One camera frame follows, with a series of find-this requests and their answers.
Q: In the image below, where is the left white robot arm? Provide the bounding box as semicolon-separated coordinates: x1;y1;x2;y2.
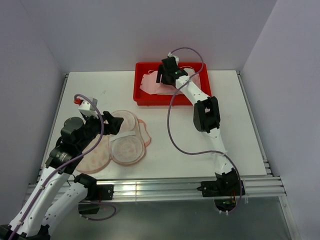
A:
0;111;124;240

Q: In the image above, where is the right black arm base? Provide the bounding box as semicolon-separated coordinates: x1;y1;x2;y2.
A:
197;169;246;215

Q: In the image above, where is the white bra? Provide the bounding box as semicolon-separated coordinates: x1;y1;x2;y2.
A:
147;65;195;75

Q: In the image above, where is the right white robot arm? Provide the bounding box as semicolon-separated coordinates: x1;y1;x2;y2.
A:
156;56;245;198

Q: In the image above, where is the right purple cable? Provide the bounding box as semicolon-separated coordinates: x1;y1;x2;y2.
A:
166;47;244;215

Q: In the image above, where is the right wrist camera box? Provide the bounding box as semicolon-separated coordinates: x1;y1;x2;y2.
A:
167;52;179;65

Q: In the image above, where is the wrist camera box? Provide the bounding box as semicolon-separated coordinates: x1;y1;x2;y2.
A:
73;97;99;120
167;52;179;65

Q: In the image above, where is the purple cable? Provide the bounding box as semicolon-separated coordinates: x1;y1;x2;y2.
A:
4;93;118;238
166;47;244;215

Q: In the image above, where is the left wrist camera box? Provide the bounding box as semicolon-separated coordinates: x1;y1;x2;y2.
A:
73;97;99;120

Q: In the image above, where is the pink bra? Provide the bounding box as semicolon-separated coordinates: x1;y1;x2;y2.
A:
140;72;201;95

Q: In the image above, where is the aluminium frame rail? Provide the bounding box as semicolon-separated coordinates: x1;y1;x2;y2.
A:
22;71;301;240

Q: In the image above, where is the red plastic tray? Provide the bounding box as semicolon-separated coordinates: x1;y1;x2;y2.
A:
133;62;212;106

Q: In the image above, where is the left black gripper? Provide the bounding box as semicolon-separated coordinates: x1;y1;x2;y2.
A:
77;110;123;151

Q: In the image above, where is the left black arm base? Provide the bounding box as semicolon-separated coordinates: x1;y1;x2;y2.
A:
77;184;117;222

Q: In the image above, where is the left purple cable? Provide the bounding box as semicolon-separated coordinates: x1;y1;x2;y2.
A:
4;93;118;238

